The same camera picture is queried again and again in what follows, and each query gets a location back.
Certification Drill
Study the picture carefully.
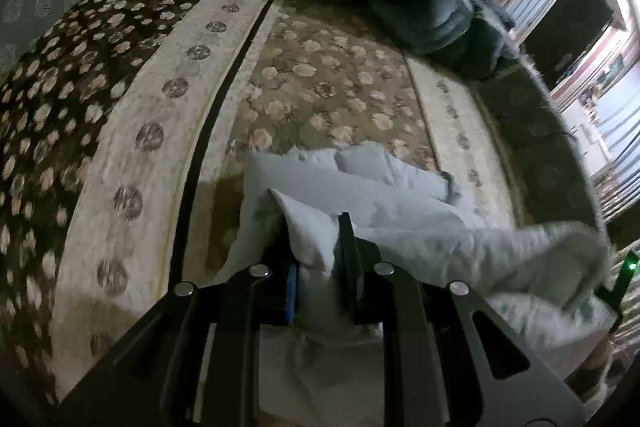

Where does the dark wooden door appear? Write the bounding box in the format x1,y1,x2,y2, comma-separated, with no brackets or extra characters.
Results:
524,0,614,91

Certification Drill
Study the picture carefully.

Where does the floral patterned bed blanket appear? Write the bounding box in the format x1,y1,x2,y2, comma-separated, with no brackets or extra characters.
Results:
1,0,521,407

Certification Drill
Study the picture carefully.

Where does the dark teal folded duvet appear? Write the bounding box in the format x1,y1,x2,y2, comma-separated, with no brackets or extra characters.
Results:
369,0,518,80

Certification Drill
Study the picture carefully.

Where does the light blue quilted jacket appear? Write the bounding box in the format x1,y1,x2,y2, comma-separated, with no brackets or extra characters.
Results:
211,141,618,427

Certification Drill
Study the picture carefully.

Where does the blue striped window curtain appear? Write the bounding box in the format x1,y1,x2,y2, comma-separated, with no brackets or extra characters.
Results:
569,66,640,223

